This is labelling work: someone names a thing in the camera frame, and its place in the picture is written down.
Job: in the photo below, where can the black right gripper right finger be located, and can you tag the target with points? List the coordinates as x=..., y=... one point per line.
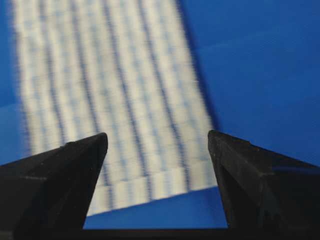
x=265, y=192

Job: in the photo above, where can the blue table cloth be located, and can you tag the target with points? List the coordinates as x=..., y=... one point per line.
x=258, y=67

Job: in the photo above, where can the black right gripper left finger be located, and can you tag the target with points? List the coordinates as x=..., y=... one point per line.
x=50, y=191

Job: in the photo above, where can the white blue striped towel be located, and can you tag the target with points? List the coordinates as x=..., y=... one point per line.
x=122, y=67

